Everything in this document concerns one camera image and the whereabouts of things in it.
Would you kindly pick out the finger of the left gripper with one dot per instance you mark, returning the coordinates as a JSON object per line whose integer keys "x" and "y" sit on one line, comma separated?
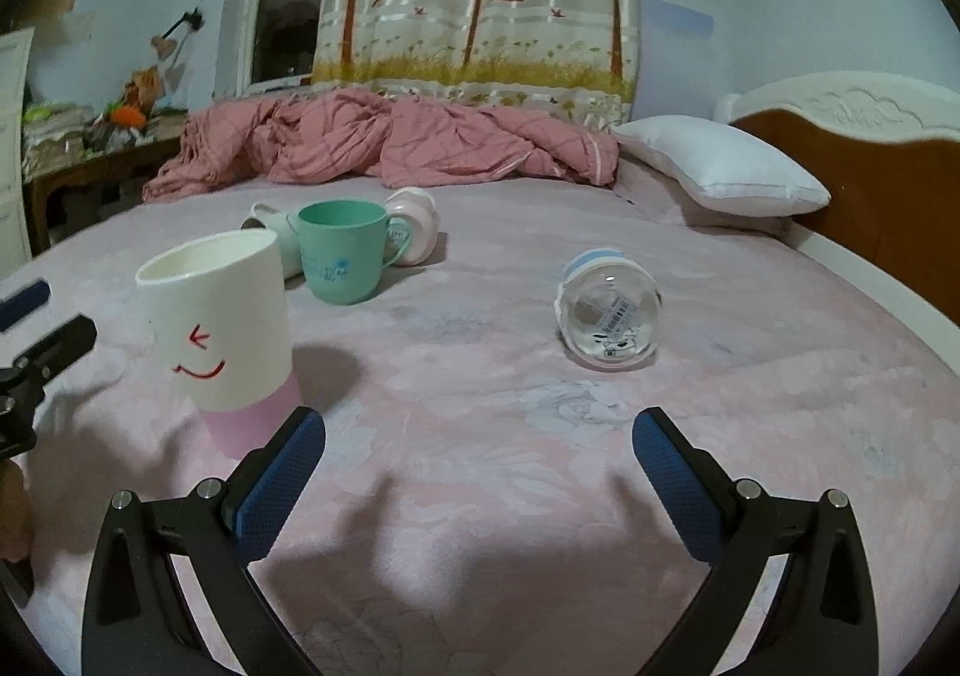
{"x": 34, "y": 368}
{"x": 20, "y": 305}

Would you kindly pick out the tree print curtain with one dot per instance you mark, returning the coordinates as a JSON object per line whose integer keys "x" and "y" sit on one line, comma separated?
{"x": 577, "y": 60}

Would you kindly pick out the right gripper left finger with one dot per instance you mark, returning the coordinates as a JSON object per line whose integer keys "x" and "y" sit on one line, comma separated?
{"x": 137, "y": 619}

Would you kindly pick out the wall-mounted desk lamp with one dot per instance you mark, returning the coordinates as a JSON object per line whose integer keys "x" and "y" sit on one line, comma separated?
{"x": 166, "y": 43}

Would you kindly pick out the white wooden headboard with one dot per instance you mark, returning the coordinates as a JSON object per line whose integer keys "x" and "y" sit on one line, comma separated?
{"x": 886, "y": 147}

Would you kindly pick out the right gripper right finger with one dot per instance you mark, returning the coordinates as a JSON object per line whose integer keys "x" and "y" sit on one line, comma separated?
{"x": 822, "y": 619}

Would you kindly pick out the left hand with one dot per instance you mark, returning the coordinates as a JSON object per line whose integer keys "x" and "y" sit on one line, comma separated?
{"x": 16, "y": 514}

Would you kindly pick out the pink plaid quilt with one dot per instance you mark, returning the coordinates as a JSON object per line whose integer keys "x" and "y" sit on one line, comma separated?
{"x": 413, "y": 141}

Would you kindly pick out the stack of papers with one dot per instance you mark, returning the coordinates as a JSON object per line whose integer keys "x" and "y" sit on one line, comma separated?
{"x": 53, "y": 138}

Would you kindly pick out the white pink smiley mug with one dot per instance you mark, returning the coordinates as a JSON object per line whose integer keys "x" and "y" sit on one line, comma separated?
{"x": 217, "y": 307}

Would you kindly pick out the pink pillow under white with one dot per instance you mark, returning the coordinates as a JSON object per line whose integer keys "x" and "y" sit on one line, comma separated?
{"x": 663, "y": 200}

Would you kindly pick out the pink white round cup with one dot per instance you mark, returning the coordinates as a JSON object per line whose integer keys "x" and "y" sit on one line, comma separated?
{"x": 417, "y": 209}

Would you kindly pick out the dark wooden desk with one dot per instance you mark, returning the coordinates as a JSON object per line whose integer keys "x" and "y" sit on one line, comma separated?
{"x": 141, "y": 161}

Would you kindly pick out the clear glass blue-band cup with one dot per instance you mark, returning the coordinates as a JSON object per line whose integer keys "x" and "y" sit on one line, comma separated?
{"x": 607, "y": 310}

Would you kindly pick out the orange toy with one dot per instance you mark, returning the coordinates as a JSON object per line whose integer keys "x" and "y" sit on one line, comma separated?
{"x": 125, "y": 116}

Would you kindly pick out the green plastic cup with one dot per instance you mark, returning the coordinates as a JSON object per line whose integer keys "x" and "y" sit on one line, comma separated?
{"x": 346, "y": 245}

